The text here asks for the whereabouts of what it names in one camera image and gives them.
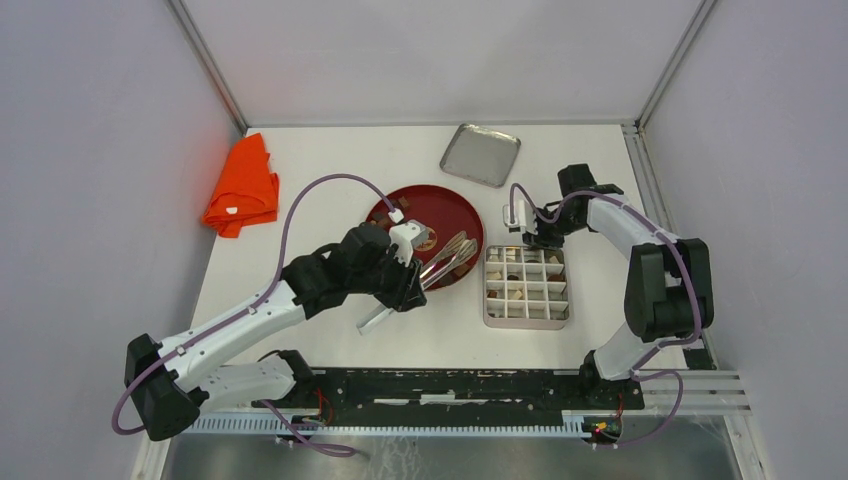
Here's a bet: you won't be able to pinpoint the red round plate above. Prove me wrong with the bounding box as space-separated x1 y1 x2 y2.
387 184 484 292

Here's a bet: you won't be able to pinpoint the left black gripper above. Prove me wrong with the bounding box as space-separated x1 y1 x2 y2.
349 243 427 312

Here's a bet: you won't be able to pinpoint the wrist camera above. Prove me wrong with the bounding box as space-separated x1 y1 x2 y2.
389 220 429 266
502 199 537 234

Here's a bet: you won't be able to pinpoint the pink tin box with dividers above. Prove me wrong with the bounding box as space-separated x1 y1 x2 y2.
483 245 570 331

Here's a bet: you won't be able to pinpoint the silver tin lid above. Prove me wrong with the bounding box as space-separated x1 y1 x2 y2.
439 123 522 189

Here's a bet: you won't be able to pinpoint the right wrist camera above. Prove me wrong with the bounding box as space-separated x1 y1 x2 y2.
502 199 537 234

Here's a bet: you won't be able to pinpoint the purple cable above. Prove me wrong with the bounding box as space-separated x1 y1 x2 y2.
110 173 405 437
508 182 704 446

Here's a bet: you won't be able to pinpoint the silver serving tongs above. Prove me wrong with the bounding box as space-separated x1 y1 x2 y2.
357 231 479 335

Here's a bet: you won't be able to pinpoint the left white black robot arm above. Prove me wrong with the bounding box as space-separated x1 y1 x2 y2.
121 220 428 441

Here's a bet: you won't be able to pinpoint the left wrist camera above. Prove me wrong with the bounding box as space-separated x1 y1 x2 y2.
389 220 429 266

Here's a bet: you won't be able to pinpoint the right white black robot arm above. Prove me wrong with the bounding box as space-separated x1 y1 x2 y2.
503 164 714 408

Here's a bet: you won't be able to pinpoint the white slotted cable duct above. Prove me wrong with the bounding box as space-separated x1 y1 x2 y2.
192 413 588 439

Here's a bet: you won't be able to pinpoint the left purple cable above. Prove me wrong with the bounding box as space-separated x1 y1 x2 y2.
110 173 405 437

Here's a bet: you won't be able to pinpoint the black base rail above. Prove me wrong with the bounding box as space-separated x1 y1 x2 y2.
273 368 645 427

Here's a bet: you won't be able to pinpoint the orange folded cloth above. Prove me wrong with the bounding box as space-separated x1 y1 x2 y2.
201 133 280 238

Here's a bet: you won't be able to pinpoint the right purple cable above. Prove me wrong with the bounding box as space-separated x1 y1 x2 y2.
508 182 704 446

